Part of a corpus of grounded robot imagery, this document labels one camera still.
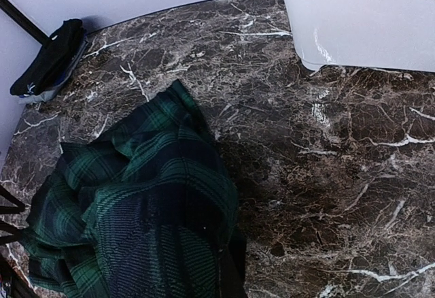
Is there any black left frame post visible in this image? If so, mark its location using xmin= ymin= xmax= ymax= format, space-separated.
xmin=0 ymin=0 xmax=49 ymax=46

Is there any white plastic laundry bin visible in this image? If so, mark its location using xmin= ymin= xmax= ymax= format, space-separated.
xmin=284 ymin=0 xmax=434 ymax=72

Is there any black t-shirt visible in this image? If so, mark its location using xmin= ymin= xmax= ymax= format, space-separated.
xmin=10 ymin=19 xmax=86 ymax=96

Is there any dark green plaid garment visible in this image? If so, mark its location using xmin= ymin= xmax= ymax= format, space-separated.
xmin=20 ymin=81 xmax=246 ymax=297

